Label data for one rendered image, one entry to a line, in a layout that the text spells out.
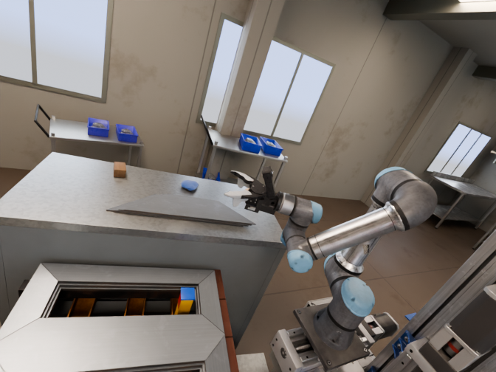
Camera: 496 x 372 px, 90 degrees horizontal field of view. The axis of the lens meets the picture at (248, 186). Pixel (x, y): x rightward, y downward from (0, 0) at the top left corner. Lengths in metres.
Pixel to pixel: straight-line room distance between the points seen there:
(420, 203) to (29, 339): 1.26
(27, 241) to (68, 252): 0.15
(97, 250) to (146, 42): 2.42
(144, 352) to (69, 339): 0.24
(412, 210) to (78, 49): 3.10
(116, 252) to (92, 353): 0.41
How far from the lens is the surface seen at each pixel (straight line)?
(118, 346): 1.10
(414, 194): 0.85
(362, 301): 0.99
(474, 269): 0.99
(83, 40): 3.24
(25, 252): 1.39
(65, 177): 1.54
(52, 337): 1.15
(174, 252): 1.29
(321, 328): 1.09
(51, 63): 3.32
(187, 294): 1.20
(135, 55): 3.24
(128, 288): 1.27
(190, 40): 3.28
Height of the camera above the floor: 1.82
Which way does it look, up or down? 25 degrees down
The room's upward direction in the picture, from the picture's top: 20 degrees clockwise
